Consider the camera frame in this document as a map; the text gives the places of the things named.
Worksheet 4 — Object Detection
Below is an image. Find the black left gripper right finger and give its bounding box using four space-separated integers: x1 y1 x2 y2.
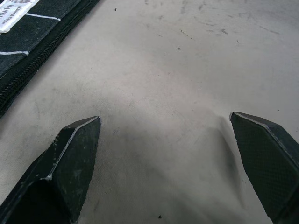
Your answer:
228 111 299 224

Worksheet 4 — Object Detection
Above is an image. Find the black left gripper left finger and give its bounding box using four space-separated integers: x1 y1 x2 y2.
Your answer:
0 116 102 224

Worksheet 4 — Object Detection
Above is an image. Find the black zippered bag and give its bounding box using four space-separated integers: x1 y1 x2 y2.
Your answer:
0 0 101 119

